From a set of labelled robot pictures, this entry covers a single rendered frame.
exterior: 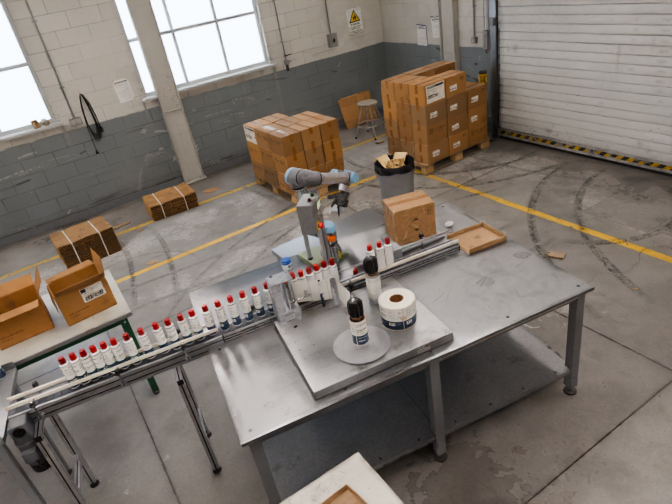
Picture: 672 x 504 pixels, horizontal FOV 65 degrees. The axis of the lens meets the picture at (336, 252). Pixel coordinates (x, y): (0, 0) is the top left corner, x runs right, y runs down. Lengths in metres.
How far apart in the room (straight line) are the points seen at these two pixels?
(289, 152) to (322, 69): 2.99
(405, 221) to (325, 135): 3.29
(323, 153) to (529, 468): 4.63
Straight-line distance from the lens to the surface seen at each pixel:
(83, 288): 3.99
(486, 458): 3.44
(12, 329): 4.13
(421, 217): 3.69
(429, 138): 6.87
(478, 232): 3.85
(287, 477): 3.21
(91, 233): 6.81
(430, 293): 3.24
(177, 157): 8.38
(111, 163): 8.23
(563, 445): 3.55
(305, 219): 3.07
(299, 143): 6.57
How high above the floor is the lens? 2.70
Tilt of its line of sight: 29 degrees down
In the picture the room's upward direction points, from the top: 11 degrees counter-clockwise
